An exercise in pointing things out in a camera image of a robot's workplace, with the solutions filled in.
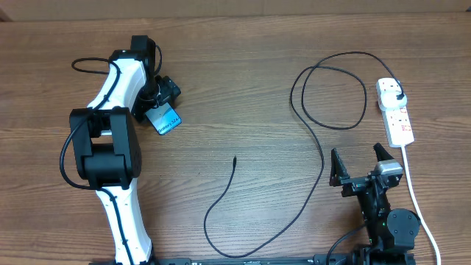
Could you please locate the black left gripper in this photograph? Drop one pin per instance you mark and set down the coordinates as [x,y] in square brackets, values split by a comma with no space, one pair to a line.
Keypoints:
[169,90]

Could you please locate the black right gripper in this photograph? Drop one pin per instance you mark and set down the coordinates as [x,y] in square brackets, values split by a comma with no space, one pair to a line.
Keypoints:
[338,177]

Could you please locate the blue Galaxy smartphone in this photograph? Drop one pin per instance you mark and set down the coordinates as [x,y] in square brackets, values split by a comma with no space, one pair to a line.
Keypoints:
[164,118]

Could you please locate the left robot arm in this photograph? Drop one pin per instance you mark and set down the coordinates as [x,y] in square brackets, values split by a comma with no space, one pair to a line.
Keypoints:
[105,143]

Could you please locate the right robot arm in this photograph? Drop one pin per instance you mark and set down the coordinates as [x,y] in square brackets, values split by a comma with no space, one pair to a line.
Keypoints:
[391,232]

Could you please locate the white charger plug adapter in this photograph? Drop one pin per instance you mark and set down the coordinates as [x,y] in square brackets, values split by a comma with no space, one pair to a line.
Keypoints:
[388,100]

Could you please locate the white power strip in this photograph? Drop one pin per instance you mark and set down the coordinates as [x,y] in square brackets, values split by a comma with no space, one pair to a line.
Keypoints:
[396,122]

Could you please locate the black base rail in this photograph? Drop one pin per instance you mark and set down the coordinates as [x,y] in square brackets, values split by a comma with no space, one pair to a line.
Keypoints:
[319,259]

